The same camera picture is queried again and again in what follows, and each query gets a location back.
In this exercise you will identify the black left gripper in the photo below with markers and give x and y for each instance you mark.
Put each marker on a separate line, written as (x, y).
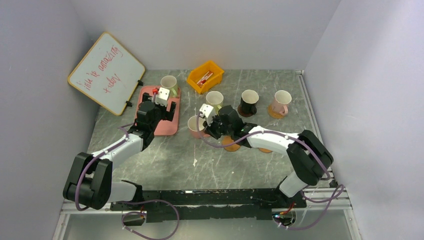
(167, 115)

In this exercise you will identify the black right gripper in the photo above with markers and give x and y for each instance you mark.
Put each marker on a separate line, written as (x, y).
(210, 129)

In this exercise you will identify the pink mug white inside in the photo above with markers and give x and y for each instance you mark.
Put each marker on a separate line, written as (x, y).
(282, 99)

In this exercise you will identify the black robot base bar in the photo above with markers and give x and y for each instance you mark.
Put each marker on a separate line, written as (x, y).
(258, 203)

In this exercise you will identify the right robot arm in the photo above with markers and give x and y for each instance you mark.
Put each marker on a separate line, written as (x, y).
(308, 156)

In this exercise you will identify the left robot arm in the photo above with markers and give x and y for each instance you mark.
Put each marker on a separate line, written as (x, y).
(90, 181)

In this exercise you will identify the light wooden round coaster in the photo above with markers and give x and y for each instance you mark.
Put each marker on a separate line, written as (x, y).
(230, 146)

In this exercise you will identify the dark brown wooden coaster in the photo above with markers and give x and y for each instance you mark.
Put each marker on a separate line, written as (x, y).
(246, 114)

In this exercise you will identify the orange patterned coaster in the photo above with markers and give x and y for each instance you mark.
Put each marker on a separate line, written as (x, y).
(264, 150)
(274, 114)

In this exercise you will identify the pink plastic tray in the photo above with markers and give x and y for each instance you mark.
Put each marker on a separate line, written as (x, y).
(164, 127)

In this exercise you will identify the red white marker pens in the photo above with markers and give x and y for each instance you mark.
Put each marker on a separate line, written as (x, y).
(202, 81)

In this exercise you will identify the yellow plastic bin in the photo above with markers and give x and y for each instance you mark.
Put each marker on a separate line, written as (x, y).
(200, 71)

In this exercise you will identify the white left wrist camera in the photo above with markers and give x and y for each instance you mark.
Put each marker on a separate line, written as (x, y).
(160, 96)

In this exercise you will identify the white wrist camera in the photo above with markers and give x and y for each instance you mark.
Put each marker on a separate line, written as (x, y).
(160, 96)
(207, 112)

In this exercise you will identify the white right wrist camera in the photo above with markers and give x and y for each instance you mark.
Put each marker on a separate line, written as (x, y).
(207, 112)

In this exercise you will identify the whiteboard with yellow frame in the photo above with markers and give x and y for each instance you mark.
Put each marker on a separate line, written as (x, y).
(108, 74)

